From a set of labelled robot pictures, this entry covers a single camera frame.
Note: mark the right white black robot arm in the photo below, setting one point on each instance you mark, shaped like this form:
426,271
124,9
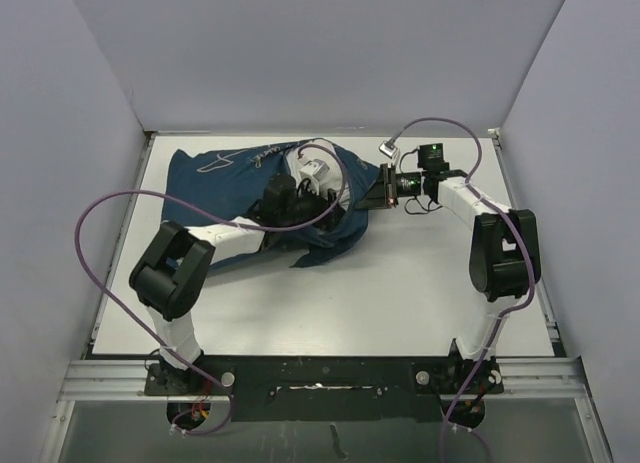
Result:
504,261

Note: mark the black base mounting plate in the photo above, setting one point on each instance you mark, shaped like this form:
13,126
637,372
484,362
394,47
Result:
329,389

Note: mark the white pillow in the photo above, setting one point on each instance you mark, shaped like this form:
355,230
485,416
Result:
325,151

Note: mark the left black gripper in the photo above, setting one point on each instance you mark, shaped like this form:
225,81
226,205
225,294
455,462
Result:
331,219

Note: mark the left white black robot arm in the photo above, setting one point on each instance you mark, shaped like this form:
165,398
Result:
169,276

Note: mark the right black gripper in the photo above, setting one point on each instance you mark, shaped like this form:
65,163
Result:
384,193

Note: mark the dark blue embroidered pillowcase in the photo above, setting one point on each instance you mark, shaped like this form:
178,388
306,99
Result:
225,183

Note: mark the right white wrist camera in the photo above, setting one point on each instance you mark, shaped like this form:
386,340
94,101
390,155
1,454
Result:
389,149

